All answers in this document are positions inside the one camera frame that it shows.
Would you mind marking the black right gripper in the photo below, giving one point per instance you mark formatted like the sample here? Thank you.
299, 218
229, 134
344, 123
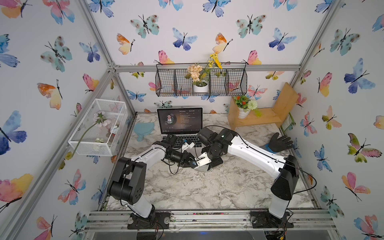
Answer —
214, 163

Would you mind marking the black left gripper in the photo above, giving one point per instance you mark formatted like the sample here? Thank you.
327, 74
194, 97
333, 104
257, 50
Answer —
184, 160

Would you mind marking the grey wireless mouse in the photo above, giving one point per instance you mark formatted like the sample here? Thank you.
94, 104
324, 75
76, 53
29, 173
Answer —
203, 169

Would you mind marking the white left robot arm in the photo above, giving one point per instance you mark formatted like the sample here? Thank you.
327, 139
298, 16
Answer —
127, 182

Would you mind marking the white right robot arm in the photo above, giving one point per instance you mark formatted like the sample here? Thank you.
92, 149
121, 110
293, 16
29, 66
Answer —
284, 170

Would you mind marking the silver laptop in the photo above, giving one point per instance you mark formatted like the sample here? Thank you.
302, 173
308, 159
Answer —
185, 123

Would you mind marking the white ribbed flower pot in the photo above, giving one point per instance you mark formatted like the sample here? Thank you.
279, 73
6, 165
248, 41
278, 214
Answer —
243, 113

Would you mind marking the light blue hand mirror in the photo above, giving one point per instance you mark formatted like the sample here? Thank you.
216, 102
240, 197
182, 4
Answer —
143, 129

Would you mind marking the green artificial plant with flowers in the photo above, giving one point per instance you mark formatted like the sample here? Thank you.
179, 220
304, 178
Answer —
246, 103

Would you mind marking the black and blue work glove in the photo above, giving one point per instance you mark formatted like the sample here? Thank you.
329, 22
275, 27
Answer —
278, 144

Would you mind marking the white pot with beige flowers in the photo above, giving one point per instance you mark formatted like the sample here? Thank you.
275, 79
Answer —
199, 77

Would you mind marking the green and white leaflet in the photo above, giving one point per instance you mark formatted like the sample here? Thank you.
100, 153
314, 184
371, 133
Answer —
288, 124

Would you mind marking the wooden desktop shelf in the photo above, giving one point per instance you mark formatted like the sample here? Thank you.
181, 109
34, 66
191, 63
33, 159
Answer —
275, 115

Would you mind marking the yellow artificial flower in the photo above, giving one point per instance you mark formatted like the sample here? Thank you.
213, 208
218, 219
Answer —
213, 61

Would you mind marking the pink artificial flower with stem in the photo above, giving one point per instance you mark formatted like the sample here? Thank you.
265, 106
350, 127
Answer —
100, 120

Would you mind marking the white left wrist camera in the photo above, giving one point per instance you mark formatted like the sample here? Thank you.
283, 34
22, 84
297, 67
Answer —
187, 146

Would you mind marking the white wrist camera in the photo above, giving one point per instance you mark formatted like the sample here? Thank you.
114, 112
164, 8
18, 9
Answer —
201, 161
187, 146

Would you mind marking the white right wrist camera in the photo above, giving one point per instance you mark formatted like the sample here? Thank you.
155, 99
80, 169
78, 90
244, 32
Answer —
201, 161

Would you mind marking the black wire wall basket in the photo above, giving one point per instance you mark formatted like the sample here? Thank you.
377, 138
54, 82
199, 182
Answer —
183, 80

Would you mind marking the white mesh wall box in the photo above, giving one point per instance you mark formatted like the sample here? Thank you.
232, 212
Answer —
100, 141

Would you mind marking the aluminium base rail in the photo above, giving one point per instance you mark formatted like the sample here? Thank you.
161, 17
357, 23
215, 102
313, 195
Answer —
211, 220

